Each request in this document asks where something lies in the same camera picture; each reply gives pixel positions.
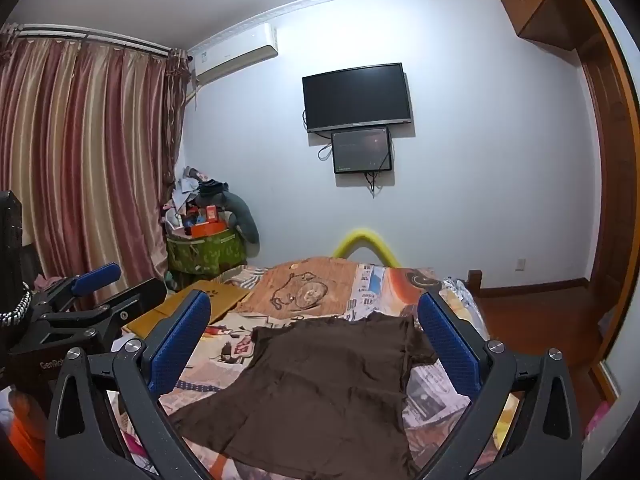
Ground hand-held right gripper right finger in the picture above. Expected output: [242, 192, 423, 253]
[416, 290, 585, 480]

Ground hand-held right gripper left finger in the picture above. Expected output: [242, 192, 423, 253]
[45, 290, 217, 480]

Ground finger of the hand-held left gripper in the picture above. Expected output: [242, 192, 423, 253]
[30, 263, 123, 317]
[40, 277, 168, 357]

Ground brown shirt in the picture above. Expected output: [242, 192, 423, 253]
[170, 311, 440, 480]

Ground brown cardboard sheet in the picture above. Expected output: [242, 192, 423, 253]
[122, 280, 253, 341]

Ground orange plastic object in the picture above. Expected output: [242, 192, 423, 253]
[9, 390, 49, 480]

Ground green storage bag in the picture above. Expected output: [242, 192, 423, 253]
[166, 227, 249, 282]

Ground orange box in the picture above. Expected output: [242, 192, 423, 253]
[190, 205, 227, 239]

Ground striped pink curtain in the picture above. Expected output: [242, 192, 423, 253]
[0, 22, 193, 306]

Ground printed blanket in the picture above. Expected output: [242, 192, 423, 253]
[107, 255, 521, 480]

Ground grey plush pillow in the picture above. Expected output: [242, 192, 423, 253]
[220, 191, 261, 247]

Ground pink cloth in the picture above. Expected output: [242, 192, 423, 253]
[584, 399, 614, 442]

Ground small black monitor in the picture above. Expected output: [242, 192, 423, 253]
[330, 126, 392, 175]

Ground white curtain rod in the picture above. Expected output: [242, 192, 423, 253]
[0, 22, 192, 60]

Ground white air conditioner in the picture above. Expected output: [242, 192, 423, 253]
[187, 22, 279, 87]

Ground wooden upper cabinet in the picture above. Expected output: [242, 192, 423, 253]
[497, 0, 592, 54]

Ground braided black white cable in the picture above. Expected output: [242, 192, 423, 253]
[0, 282, 34, 329]

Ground black monitor cable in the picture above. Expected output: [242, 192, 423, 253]
[364, 170, 390, 199]

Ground black television cable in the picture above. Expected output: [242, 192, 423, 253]
[302, 109, 335, 162]

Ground black wall television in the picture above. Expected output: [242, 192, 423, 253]
[302, 62, 414, 134]

